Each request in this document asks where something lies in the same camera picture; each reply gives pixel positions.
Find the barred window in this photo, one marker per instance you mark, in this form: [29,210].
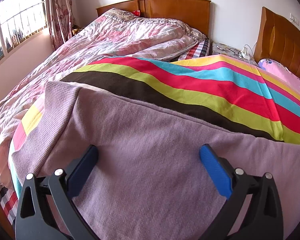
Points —
[19,20]

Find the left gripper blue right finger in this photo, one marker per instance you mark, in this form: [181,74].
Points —
[263,219]

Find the right wooden headboard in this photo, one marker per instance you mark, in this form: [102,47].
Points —
[278,39]

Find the rainbow striped blanket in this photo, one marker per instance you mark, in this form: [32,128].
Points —
[223,91]

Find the bedside table with cloth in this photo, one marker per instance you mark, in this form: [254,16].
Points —
[219,48]

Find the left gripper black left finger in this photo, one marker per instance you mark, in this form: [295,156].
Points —
[34,217]

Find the white wall socket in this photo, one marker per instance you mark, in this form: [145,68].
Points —
[294,19]

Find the pink floral curtain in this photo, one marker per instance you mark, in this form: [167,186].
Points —
[60,21]

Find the pink floral quilt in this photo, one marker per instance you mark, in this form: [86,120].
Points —
[114,33]

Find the pink bed sheet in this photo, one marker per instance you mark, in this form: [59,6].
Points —
[281,72]

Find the left wooden headboard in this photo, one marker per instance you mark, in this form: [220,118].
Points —
[195,13]

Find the mauve sweatpants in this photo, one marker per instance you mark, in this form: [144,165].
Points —
[149,182]

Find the red object at headboard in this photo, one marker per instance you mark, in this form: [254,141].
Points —
[137,13]

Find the wooden headboard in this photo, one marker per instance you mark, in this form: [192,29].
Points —
[195,13]
[278,39]

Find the white power strip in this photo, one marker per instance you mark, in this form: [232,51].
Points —
[245,53]

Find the plaid checked bed sheet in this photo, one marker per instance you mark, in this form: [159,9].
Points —
[202,49]

